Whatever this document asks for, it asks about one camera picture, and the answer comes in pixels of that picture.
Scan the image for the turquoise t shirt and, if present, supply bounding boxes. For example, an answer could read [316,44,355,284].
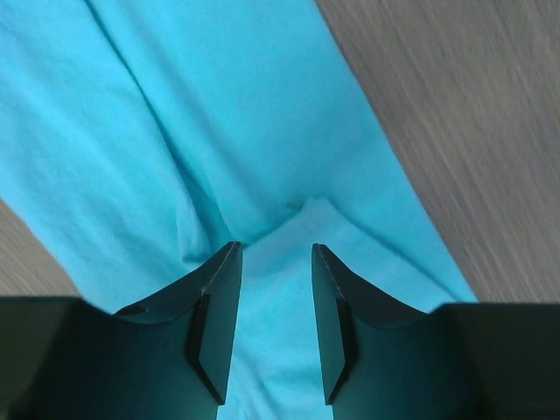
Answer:
[1,1,475,419]

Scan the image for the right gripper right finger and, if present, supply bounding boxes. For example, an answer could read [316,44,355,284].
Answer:
[311,244,559,419]

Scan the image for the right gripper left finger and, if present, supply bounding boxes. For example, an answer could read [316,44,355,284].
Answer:
[1,241,242,419]

